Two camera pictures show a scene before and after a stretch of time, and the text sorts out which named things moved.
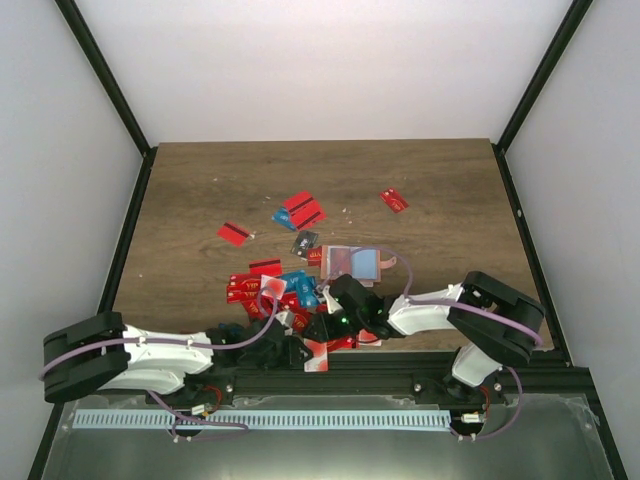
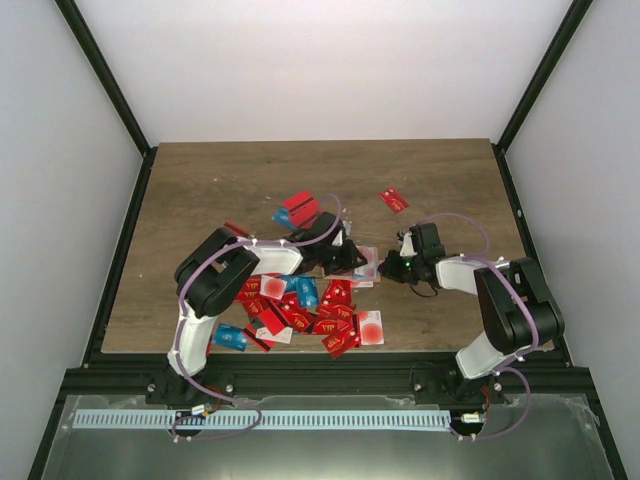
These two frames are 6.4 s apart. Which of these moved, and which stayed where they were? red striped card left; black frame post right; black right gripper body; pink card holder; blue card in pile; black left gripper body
Moved: black right gripper body; black left gripper body
Stayed: red striped card left; black frame post right; pink card holder; blue card in pile
